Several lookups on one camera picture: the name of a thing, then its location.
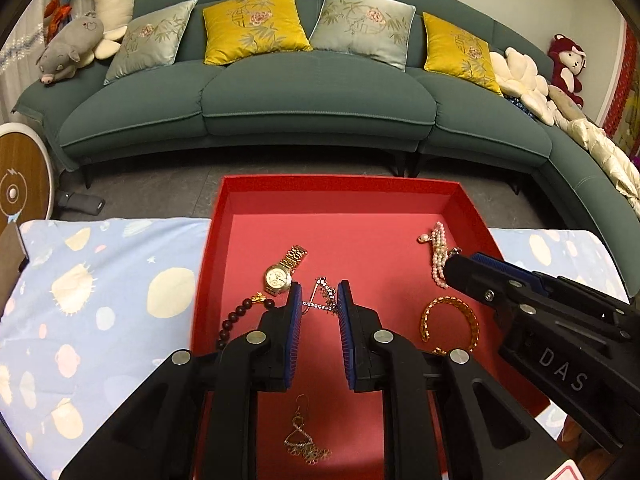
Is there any red hanging decoration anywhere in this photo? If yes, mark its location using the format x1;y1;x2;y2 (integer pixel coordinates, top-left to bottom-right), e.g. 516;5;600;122
602;20;640;156

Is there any red plush monkey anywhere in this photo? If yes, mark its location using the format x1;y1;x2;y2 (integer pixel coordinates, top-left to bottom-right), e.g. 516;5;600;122
546;34;587;108

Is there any black bead bracelet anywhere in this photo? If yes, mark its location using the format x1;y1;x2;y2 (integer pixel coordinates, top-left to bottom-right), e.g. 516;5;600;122
216;292;277;352

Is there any blue planet print tablecloth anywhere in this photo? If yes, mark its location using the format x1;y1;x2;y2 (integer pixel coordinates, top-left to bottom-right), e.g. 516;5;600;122
0;217;632;480

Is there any round wooden disc stand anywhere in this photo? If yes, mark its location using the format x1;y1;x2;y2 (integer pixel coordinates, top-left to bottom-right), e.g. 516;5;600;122
0;122;53;223

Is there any grey plush pig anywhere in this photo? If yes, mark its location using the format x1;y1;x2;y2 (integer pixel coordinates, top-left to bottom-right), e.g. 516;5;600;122
35;12;106;87

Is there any white flower-shaped cushion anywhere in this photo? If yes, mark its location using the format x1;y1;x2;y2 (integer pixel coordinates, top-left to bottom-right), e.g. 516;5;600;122
489;46;558;127

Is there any yellow embroidered cushion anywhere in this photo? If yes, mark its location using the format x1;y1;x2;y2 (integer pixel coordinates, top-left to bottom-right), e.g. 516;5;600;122
202;0;313;67
422;11;505;97

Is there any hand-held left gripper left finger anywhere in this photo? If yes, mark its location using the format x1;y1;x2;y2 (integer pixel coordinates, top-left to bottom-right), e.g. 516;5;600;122
59;281;305;480

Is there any silver rhinestone earring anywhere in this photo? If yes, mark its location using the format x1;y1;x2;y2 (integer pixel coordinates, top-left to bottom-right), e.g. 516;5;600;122
301;275;341;317

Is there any gold dangling earring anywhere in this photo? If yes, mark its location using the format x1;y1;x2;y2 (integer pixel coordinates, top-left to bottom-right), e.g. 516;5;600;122
284;394;332;465

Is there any red ribbon bow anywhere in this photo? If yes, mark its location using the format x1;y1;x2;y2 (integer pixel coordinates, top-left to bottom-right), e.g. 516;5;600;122
44;0;73;36

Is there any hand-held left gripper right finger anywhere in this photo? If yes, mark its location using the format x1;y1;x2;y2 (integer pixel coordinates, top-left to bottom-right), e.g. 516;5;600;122
336;280;576;480

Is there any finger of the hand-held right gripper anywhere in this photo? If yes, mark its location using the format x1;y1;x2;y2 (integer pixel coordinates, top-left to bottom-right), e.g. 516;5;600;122
470;252;631;316
444;254;539;334

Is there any gold wrist watch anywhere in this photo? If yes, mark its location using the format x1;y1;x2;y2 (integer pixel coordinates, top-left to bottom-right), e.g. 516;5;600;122
263;245;308;297

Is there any black device on floor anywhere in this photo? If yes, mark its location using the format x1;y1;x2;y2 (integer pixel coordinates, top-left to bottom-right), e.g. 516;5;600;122
57;191;106;215

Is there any gold chain bracelet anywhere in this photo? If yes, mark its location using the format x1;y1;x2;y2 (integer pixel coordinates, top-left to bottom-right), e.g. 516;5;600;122
420;296;480;356

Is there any cream quilted blanket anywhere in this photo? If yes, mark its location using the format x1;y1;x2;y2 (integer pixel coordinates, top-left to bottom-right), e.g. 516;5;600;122
565;117;640;216

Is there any grey-green embroidered cushion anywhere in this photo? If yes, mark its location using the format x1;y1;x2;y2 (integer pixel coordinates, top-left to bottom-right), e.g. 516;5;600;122
309;0;417;72
103;0;198;86

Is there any red cardboard box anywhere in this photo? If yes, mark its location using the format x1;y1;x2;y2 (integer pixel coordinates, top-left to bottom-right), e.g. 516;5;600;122
190;175;551;480

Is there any pearl bracelet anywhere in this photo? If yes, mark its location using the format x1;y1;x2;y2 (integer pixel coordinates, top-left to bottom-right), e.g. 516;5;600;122
417;221;463;290

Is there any green sofa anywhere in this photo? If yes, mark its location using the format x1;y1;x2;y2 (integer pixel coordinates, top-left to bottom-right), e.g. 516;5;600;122
12;0;640;251

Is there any beige small pillow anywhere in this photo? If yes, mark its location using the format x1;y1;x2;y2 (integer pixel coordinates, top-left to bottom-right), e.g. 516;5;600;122
548;85;583;120

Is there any white plush toy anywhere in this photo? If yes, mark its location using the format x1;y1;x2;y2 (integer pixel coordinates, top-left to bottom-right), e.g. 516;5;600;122
82;0;134;61

